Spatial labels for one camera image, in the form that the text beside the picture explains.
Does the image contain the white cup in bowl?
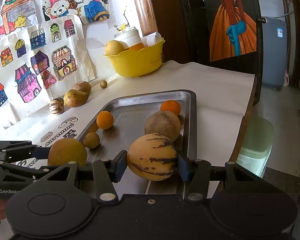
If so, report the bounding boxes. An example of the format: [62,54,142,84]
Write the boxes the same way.
[114,27,142,49]

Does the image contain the brown kiwi fruit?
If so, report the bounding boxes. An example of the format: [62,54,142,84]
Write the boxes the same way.
[73,81,92,95]

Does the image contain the large striped melon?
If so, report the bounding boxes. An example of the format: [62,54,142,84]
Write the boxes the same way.
[126,133,177,181]

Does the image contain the small brown nut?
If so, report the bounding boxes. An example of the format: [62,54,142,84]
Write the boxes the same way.
[100,80,108,89]

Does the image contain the yellow plastic bowl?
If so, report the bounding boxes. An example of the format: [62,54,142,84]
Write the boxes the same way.
[104,38,165,77]

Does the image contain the orange dress painting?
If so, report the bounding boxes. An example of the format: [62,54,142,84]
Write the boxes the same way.
[209,0,257,62]

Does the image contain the green plastic stool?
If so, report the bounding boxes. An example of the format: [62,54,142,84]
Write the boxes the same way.
[236,116,274,178]

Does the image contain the yellow pear in bowl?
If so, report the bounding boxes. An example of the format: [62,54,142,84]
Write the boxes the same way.
[105,40,125,56]

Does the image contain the small brown round fruit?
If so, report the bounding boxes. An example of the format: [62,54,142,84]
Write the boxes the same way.
[83,132,100,149]

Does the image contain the steel tray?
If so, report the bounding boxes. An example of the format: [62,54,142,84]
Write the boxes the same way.
[76,89,198,198]

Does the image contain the orange in bowl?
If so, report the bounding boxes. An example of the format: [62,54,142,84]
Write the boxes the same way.
[128,42,145,51]

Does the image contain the grey washing machine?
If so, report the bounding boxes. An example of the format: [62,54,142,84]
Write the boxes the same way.
[262,18,287,90]

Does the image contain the round brown melon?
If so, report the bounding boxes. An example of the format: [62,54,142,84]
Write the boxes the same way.
[144,111,181,141]

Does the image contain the houses drawing poster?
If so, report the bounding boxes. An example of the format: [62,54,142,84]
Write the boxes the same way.
[0,15,95,129]

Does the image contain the white printed tablecloth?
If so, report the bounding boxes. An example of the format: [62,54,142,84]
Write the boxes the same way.
[0,60,256,240]

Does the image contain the white paper roll in bowl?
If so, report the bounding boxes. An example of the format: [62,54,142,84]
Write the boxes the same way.
[141,32,162,47]

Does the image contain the yellow mango fruit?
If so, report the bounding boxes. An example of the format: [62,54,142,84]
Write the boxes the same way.
[47,138,88,166]

